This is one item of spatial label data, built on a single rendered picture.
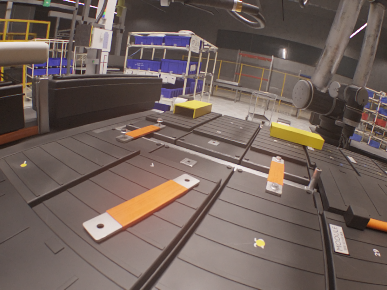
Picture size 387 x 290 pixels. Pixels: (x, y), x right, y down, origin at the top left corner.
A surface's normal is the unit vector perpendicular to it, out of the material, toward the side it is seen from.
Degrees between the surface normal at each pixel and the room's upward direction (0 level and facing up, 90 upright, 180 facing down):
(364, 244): 0
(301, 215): 0
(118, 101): 90
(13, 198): 0
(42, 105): 90
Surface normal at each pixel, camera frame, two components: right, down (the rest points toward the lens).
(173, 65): -0.39, 0.34
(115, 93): 0.90, 0.28
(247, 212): 0.15, -0.93
